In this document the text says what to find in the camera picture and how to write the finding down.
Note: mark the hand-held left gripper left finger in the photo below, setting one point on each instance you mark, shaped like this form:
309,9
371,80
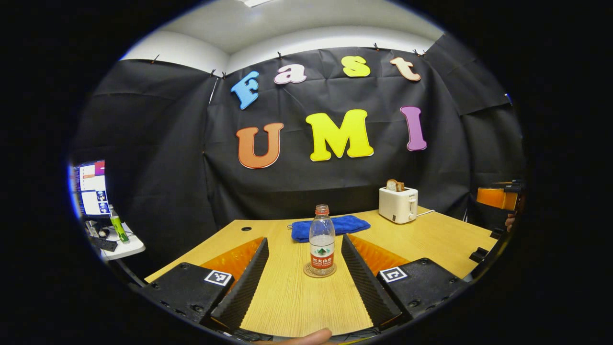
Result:
244,282

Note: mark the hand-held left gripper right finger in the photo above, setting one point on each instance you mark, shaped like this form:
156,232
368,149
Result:
366,287

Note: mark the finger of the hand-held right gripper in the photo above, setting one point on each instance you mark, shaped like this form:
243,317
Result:
495,197

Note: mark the round wooden coaster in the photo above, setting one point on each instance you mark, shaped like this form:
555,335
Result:
309,272

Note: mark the clear plastic water bottle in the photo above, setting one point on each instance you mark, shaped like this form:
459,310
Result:
322,239

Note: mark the green drink bottle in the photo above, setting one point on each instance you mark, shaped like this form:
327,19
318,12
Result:
118,227

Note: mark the black table edge clamp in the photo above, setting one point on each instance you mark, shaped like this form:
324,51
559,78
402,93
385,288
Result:
479,254
496,234

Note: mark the blue towel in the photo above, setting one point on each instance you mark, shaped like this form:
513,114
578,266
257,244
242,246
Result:
349,224

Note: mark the white toaster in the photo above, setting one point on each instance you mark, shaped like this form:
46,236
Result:
397,206

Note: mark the bread slice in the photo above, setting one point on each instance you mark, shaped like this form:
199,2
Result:
395,185

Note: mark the white side table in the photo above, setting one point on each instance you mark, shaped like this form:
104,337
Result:
131,248

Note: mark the black keyboard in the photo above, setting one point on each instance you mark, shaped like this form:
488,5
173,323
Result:
104,244

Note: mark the black backdrop cloth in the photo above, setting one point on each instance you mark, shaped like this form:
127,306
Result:
167,143

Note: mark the computer monitor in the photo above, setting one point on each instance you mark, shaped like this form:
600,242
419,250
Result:
92,189

